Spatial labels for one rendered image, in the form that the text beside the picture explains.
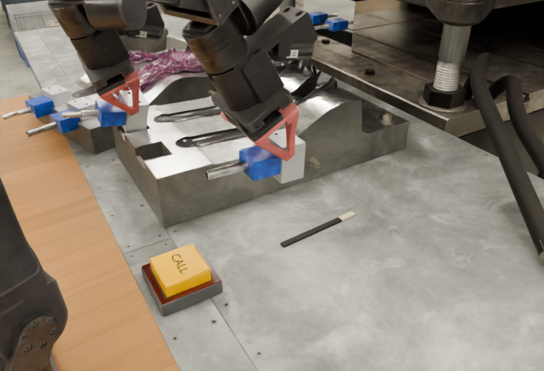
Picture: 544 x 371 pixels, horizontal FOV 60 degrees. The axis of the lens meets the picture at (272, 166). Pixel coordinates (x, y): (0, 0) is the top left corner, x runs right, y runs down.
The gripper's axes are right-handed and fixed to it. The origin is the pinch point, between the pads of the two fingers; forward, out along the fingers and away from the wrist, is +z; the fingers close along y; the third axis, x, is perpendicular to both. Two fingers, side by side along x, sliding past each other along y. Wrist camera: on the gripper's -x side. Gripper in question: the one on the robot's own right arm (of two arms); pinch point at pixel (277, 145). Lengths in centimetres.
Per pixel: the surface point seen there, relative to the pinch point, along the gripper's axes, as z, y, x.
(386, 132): 22.9, 10.1, -22.2
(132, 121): -2.2, 26.5, 12.6
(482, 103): 25.9, 2.5, -38.8
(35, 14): 50, 368, 18
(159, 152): 2.5, 21.2, 12.5
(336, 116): 11.7, 10.1, -14.2
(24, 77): 76, 347, 54
